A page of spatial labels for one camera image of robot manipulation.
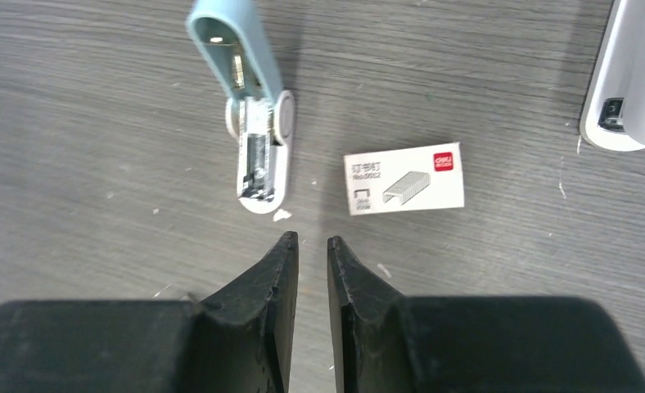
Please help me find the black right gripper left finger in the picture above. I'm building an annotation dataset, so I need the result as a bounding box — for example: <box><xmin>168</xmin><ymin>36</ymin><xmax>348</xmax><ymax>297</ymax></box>
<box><xmin>0</xmin><ymin>232</ymin><xmax>299</xmax><ymax>392</ymax></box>

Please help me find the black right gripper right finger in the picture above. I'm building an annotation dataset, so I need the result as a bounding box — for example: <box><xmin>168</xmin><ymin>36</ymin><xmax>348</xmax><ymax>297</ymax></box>
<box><xmin>327</xmin><ymin>236</ymin><xmax>645</xmax><ymax>392</ymax></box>

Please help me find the white staple box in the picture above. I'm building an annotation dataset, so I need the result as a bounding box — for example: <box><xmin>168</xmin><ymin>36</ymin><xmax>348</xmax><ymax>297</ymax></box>
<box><xmin>344</xmin><ymin>142</ymin><xmax>465</xmax><ymax>216</ymax></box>

